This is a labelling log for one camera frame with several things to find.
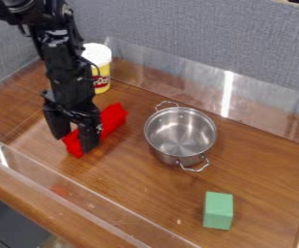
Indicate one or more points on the red rectangular block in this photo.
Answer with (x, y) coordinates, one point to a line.
(113, 119)

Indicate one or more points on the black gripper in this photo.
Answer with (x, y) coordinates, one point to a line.
(69, 101)

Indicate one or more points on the green foam block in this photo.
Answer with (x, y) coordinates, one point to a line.
(218, 211)

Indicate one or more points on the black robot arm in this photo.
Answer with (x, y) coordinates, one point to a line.
(46, 21)

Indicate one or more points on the clear acrylic table barrier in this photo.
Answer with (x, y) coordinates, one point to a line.
(117, 198)

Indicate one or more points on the yellow Play-Doh container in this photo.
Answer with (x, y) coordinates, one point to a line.
(98, 53)

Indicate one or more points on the small stainless steel pot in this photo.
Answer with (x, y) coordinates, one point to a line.
(181, 134)

